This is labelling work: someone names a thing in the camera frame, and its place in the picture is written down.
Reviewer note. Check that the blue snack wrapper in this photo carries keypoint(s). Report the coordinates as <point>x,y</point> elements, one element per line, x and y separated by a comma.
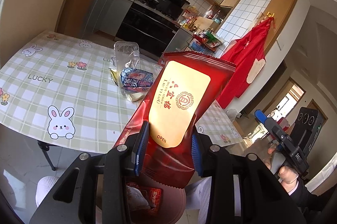
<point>136,80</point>

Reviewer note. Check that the grey kitchen cabinets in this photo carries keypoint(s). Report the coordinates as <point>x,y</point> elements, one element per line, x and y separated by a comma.
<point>105,16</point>

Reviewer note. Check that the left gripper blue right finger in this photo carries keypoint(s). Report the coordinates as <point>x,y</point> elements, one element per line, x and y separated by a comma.
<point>202,152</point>

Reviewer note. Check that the dark red gift bag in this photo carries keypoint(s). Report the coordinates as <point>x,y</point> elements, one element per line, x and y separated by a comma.
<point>187,85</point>

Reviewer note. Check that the pink trash bin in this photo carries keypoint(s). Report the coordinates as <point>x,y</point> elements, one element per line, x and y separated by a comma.
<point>151,203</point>

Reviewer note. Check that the right hand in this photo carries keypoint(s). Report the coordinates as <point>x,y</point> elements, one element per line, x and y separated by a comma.
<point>288,176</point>

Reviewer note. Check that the black range hood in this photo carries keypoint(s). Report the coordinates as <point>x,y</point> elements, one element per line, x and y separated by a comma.
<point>170,8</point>

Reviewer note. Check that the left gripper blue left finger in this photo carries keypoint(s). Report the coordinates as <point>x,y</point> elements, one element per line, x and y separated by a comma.
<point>139,149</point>

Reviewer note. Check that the black oven stove unit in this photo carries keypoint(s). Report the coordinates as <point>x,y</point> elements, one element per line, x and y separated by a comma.
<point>151,31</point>

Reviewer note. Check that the red apron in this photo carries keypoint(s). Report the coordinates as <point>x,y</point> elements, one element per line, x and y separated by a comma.
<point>248,55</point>

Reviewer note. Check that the dark sleeve right forearm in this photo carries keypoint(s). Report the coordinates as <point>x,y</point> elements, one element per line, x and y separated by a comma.
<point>306,200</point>

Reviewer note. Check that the gold foil wrapper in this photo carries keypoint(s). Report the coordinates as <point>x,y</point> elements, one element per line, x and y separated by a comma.
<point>114,75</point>

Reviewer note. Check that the clear plastic tray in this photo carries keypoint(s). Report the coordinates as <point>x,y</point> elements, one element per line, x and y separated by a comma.
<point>127,55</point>

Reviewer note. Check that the wire storage rack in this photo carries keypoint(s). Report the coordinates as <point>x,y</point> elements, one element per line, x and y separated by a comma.
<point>205,42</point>

